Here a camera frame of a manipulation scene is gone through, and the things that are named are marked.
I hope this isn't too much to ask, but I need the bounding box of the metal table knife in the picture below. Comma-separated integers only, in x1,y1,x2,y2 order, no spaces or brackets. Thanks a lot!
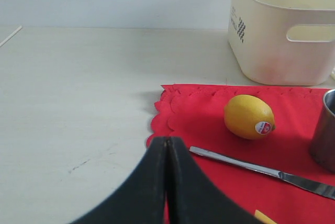
189,146,334,200

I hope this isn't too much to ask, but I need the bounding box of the cream plastic tub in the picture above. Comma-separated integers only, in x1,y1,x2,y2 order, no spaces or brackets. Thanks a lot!
228,0,334,86

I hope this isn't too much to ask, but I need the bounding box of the yellow lemon with sticker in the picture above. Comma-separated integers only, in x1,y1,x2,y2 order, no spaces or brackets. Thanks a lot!
224,94,275,140

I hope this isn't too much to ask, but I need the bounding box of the yellow cheese wedge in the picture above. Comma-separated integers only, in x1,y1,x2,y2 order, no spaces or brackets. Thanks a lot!
254,210,276,224

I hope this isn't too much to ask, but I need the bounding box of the red scalloped table cloth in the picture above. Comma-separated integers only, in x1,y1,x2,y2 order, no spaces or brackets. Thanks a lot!
148,84,334,223

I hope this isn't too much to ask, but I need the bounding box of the stainless steel cup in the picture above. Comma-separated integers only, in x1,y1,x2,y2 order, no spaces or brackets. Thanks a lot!
309,89,334,173

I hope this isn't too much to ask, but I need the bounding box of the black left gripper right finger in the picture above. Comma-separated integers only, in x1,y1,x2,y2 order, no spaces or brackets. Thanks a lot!
166,137,261,223

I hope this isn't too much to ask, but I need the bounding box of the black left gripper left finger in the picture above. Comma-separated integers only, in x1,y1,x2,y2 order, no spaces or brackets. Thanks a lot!
73,137,168,223

